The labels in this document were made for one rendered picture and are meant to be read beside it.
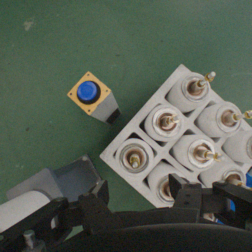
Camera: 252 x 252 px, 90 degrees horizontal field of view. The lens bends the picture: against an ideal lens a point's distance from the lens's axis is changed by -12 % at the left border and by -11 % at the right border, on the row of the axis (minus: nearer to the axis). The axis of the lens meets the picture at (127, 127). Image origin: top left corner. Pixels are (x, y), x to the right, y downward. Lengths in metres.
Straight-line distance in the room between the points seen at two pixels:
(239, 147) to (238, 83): 0.42
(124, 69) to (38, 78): 0.42
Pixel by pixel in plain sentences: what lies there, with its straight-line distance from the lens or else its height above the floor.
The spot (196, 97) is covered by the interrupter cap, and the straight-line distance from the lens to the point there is 0.40.
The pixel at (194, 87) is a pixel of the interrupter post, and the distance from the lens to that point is 0.39.
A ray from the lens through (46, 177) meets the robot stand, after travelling 0.37.
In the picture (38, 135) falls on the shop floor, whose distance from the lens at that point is 0.74.
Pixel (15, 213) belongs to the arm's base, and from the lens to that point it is 0.31.
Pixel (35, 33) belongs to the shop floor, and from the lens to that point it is 0.96.
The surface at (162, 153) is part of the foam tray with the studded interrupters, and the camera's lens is 0.44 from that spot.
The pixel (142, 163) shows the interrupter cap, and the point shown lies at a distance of 0.36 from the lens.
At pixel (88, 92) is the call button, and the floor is 0.33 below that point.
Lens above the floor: 0.60
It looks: 86 degrees down
